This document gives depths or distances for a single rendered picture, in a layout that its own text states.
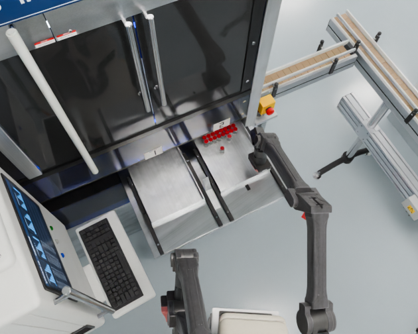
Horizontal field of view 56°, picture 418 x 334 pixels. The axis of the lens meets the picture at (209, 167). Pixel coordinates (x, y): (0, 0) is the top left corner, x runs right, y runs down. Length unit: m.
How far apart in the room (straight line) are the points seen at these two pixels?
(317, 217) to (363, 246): 1.60
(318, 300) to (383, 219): 1.70
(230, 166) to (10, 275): 1.11
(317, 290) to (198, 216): 0.69
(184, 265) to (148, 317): 1.44
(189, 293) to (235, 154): 0.96
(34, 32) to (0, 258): 0.57
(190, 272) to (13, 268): 0.47
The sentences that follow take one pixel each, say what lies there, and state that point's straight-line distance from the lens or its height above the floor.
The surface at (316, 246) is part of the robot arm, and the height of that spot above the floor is 1.37.
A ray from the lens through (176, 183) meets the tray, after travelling 1.86.
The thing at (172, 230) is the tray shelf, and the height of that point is 0.88.
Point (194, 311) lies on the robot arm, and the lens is 1.07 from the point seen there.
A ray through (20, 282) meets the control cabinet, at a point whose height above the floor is 1.55.
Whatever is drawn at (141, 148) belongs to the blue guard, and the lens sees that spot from 1.71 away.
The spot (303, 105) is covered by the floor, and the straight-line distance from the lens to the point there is 3.22.
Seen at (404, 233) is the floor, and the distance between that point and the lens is 3.01.
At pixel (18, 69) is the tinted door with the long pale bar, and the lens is 1.20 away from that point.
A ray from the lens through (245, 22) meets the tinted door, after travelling 1.40.
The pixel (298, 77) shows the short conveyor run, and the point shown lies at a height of 0.93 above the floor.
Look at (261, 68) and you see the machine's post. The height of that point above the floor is 1.33.
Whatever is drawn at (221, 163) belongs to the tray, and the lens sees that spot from 1.90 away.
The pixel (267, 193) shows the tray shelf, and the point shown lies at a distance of 1.87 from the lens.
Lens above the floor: 2.60
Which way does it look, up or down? 65 degrees down
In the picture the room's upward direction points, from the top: 2 degrees clockwise
